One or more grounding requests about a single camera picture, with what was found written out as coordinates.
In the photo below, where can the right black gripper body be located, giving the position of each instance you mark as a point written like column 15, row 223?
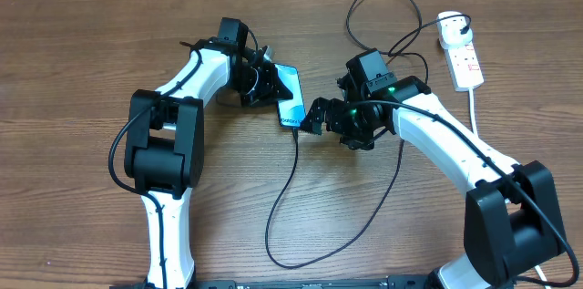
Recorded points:
column 353, row 123

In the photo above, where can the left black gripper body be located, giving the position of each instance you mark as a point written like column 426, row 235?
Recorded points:
column 255, row 85

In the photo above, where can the blue Galaxy smartphone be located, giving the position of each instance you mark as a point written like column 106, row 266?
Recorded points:
column 291, row 111

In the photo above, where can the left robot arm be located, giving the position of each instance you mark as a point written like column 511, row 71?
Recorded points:
column 164, row 135

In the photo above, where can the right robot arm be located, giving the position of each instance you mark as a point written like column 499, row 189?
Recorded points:
column 512, row 220

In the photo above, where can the white power strip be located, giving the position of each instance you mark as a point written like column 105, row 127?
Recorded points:
column 464, row 67

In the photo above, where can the white USB wall charger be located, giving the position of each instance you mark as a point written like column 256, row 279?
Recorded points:
column 454, row 29

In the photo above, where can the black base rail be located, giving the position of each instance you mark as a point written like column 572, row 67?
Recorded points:
column 390, row 282

